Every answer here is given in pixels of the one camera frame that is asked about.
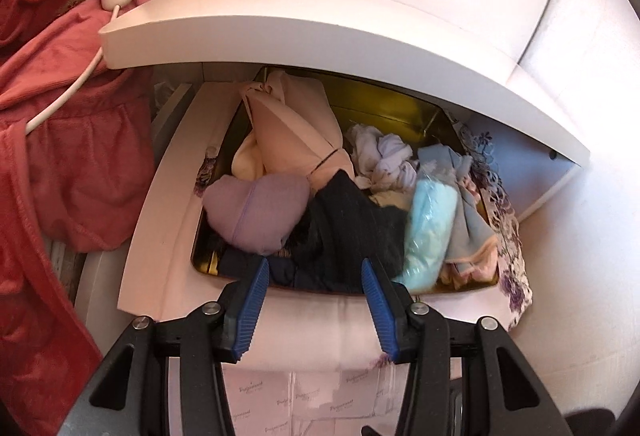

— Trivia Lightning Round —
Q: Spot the mint green packet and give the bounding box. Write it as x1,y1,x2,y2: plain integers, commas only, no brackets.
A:
400,178,461,292

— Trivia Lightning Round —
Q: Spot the black sock roll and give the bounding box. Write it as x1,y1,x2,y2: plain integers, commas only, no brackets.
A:
290,168,408,294

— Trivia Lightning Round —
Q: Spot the white controller cable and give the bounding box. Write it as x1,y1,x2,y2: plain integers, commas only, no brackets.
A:
25,6,121,135

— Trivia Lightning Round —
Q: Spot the white floral embroidered cloth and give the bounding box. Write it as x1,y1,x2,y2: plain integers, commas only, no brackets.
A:
117,81,533,372

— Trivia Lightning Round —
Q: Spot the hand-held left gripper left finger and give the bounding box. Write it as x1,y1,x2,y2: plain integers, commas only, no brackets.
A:
62,256,271,436

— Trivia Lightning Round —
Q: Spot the pile of glossy paper sheets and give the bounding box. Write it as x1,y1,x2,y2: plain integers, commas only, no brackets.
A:
222,356,406,436

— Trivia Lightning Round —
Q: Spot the red fleece blanket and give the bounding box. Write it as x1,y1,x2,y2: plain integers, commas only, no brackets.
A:
0,0,166,436

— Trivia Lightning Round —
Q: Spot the pink cloth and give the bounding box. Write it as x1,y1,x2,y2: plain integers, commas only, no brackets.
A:
440,176,501,289

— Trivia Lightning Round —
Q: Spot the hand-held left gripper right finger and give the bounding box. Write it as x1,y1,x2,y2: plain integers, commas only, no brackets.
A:
361,257,573,436

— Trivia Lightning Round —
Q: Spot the white lavender cloth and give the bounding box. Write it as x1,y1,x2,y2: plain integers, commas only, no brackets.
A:
350,123,418,192

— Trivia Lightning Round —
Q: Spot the white bedside nightstand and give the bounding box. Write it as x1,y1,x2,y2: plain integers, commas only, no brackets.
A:
75,0,593,357

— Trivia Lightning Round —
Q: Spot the brown metal tin box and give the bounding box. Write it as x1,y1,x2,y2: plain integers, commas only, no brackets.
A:
190,65,501,297

